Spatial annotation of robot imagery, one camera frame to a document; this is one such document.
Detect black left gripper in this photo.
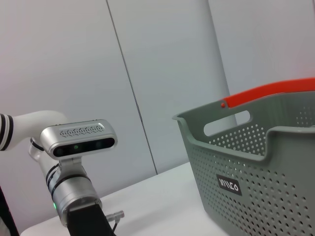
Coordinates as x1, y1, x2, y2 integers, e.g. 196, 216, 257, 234
66, 203, 116, 236

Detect grey perforated storage basket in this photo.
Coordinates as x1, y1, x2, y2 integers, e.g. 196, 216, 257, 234
172, 90, 315, 236

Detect metal left wrist connector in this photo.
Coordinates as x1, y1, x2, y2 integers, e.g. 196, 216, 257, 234
105, 209, 126, 221

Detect orange basket latch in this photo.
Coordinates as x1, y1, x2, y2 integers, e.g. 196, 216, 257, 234
220, 78, 315, 109

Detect thin dark gripper cable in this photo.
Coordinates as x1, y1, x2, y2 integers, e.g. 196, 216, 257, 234
109, 218, 120, 236

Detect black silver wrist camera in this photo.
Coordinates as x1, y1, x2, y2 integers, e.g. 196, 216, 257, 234
39, 119, 118, 173

